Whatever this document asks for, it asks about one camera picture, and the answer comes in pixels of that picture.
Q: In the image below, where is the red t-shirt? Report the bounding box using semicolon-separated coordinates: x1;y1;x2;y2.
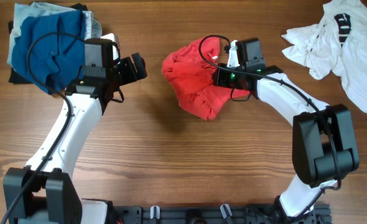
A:
161;39;249;120

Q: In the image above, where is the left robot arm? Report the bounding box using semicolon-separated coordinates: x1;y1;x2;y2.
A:
2;39;147;223

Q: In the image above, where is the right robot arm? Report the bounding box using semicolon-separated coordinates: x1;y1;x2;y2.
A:
212;38;360;221

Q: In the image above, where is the light grey folded garment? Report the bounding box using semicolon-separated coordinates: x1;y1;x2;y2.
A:
7;2;102;65

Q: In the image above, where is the blue button shirt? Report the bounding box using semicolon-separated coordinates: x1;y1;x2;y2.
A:
11;11;85;91

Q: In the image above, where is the black folded garment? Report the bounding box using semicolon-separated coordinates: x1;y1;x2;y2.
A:
7;2;88;85

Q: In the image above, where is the white t-shirt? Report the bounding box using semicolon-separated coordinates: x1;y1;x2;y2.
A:
282;0;367;113

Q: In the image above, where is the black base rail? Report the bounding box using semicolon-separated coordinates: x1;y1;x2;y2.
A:
115;203;332;224

